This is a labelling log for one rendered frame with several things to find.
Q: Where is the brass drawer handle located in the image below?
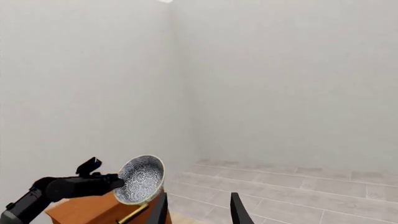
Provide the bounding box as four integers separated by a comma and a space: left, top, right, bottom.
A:
116, 204, 150, 224

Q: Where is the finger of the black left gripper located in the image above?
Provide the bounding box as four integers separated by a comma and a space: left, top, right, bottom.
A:
103, 175, 126, 190

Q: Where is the wooden cabinet drawer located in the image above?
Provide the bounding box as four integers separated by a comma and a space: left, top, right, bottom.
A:
119, 192, 173, 224

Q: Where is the black white patterned bowl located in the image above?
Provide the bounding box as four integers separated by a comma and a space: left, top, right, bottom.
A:
112, 154, 167, 207

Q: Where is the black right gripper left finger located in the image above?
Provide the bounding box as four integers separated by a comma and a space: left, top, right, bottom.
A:
148, 192, 169, 224

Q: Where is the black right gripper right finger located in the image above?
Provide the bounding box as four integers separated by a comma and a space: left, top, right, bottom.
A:
230, 192, 256, 224

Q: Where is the wooden cabinet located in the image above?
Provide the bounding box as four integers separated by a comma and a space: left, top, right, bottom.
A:
44, 189, 173, 224

